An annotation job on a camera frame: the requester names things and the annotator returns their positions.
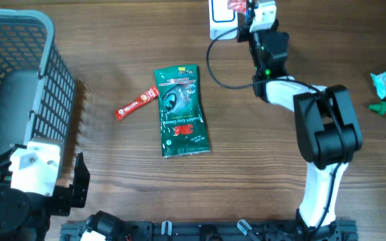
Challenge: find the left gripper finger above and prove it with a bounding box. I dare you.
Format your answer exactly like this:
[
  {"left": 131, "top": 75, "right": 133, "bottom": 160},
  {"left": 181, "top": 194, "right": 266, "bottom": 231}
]
[
  {"left": 69, "top": 153, "right": 90, "bottom": 208},
  {"left": 0, "top": 144, "right": 25, "bottom": 174}
]

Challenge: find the red packet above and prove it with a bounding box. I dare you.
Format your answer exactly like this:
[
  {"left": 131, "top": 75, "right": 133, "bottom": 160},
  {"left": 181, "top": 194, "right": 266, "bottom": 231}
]
[{"left": 227, "top": 0, "right": 247, "bottom": 15}]

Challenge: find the red stick sachet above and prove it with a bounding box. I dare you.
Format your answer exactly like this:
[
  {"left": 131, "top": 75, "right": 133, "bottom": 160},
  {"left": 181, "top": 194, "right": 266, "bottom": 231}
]
[{"left": 115, "top": 86, "right": 159, "bottom": 121}]

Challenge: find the green 3M gloves packet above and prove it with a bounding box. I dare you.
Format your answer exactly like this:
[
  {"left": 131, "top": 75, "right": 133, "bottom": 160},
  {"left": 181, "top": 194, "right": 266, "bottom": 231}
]
[{"left": 154, "top": 64, "right": 210, "bottom": 158}]

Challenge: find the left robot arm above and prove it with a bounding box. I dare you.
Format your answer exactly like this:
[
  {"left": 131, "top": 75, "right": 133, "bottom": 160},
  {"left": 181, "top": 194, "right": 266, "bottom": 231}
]
[{"left": 0, "top": 145, "right": 90, "bottom": 240}]

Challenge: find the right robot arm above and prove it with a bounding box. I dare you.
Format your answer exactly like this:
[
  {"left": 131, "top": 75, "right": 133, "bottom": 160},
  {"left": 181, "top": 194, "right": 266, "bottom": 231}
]
[{"left": 238, "top": 21, "right": 363, "bottom": 240}]

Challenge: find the white barcode scanner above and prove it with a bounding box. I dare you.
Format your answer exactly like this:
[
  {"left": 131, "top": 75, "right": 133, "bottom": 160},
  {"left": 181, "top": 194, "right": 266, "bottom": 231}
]
[{"left": 208, "top": 0, "right": 238, "bottom": 39}]

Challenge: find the grey plastic mesh basket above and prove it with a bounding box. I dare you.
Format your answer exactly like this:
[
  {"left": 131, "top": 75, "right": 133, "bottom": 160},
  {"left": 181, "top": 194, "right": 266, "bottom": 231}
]
[{"left": 0, "top": 9, "right": 76, "bottom": 154}]

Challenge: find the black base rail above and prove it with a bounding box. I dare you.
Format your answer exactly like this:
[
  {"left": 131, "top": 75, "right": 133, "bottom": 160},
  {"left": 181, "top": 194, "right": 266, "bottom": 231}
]
[{"left": 60, "top": 219, "right": 359, "bottom": 241}]

